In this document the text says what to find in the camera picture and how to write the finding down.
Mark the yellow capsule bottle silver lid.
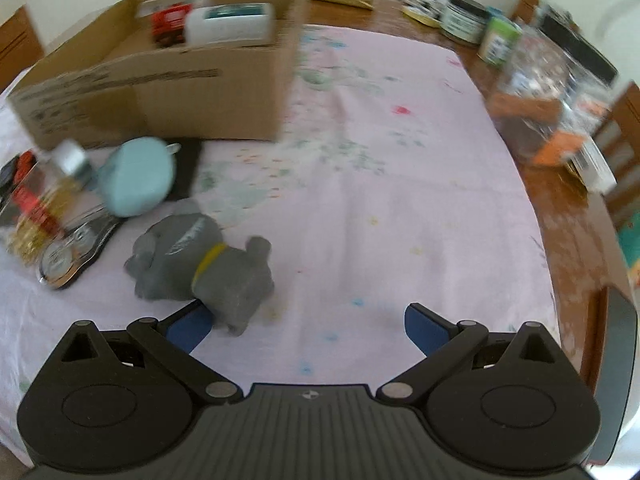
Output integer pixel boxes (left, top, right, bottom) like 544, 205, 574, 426
5, 140, 109, 266

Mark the wooden chair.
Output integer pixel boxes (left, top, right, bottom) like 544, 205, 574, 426
0, 5, 46, 92
512, 0, 552, 27
592, 82, 640, 231

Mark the large clear jar black lid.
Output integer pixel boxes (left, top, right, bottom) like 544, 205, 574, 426
487, 12, 619, 169

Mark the teal round case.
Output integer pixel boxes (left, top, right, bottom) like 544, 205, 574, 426
97, 137, 180, 219

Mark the correction tape dispenser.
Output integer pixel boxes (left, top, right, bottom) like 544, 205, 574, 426
38, 205, 124, 291

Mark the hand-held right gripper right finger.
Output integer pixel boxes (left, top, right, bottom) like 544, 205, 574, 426
375, 302, 573, 404

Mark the pink floral tablecloth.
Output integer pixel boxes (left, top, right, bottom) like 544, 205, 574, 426
0, 25, 559, 463

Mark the yellow sticky note pad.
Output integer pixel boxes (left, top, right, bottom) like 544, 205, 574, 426
402, 6, 442, 29

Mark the black toy with red wheels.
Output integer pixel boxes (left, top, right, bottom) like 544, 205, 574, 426
0, 152, 40, 212

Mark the colourful printed bag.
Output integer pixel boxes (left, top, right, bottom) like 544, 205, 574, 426
617, 225, 640, 292

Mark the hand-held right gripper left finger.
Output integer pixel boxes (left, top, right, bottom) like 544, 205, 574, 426
37, 300, 246, 404

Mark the cardboard box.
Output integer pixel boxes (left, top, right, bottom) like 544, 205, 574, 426
7, 0, 309, 151

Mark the grey animal toy yellow collar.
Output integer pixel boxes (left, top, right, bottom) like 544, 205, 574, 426
123, 200, 276, 336

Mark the dark phone red case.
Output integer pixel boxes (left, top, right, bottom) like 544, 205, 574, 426
582, 285, 640, 467

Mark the bundle of pens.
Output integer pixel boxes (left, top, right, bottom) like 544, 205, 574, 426
397, 0, 451, 17

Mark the white medicine box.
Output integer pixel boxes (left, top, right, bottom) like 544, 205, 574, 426
565, 137, 617, 196

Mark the small jar green lid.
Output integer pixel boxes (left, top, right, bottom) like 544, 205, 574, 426
477, 15, 524, 67

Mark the small glass jar black lid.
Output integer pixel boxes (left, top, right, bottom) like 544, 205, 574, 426
440, 0, 490, 46

